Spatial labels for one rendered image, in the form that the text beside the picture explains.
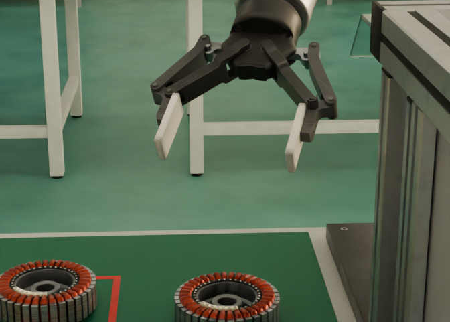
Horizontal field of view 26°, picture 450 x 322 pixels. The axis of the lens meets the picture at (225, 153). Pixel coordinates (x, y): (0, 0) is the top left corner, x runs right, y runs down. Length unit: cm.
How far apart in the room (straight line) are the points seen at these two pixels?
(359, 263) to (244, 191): 235
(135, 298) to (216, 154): 279
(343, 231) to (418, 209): 53
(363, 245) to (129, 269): 29
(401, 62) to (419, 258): 15
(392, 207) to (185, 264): 37
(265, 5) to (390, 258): 32
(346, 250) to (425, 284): 45
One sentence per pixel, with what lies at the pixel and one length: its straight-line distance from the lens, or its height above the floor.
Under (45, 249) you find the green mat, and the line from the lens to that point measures 126.
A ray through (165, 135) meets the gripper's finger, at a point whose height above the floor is 96.
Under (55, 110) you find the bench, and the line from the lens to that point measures 359.
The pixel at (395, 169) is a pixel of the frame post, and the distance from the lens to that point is 89.
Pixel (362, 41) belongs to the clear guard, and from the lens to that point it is 111.
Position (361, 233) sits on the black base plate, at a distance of 124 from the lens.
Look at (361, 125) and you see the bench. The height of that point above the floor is 19.
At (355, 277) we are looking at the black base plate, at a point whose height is 77.
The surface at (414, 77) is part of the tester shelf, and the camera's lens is 71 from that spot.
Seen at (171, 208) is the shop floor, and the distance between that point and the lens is 336.
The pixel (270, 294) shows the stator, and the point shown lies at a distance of 104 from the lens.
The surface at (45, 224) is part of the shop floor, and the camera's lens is 328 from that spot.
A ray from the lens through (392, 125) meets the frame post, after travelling 88.
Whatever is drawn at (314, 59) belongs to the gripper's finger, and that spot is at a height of 102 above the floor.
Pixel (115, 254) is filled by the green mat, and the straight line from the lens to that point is 123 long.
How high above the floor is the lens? 126
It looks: 19 degrees down
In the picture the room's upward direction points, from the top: straight up
